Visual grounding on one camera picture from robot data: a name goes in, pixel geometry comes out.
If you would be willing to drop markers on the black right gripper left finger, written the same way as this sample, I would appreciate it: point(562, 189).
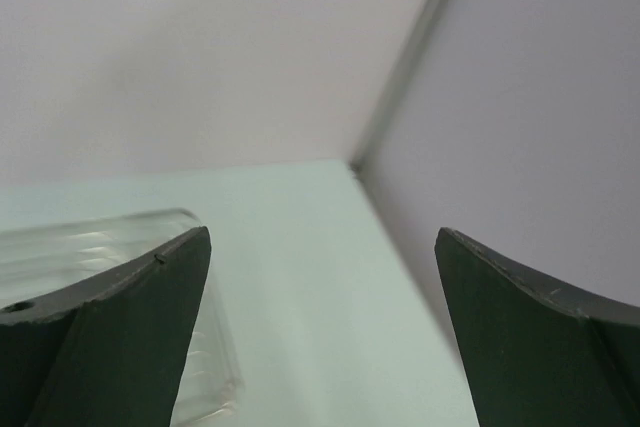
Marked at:
point(109, 350)

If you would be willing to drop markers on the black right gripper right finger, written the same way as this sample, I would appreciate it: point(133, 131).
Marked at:
point(537, 351)

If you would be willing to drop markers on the chrome wire dish rack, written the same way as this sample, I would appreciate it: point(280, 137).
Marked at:
point(42, 259)

